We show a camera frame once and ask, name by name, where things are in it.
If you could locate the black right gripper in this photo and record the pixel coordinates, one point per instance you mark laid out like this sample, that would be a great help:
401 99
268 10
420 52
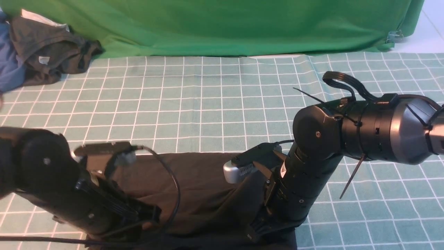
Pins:
291 189

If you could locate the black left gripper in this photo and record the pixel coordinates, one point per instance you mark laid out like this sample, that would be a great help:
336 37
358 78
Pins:
97 207

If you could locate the dark gray long-sleeved shirt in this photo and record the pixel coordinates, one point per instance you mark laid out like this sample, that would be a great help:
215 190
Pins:
212 213

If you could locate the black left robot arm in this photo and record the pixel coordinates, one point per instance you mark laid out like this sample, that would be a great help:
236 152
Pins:
37 165

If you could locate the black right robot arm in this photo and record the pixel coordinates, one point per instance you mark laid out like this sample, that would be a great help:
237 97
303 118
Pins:
404 129

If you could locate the crumpled dark gray shirt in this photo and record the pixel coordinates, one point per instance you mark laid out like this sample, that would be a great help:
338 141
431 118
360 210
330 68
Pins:
48 52

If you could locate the green grid cutting mat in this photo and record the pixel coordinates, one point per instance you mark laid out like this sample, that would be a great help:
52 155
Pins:
209 104

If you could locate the blue garment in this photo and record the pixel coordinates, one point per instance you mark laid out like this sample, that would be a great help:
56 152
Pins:
12 70

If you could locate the green backdrop cloth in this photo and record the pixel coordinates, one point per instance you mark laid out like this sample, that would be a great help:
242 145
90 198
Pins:
128 28

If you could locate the metal binder clip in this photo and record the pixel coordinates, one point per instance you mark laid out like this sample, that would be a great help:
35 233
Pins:
395 37

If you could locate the white folded cloth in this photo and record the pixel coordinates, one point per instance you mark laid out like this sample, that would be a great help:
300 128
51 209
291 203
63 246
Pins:
36 17

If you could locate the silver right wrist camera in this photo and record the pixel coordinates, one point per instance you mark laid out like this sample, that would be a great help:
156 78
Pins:
240 166

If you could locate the black cable tie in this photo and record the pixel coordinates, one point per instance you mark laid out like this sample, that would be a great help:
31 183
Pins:
352 173

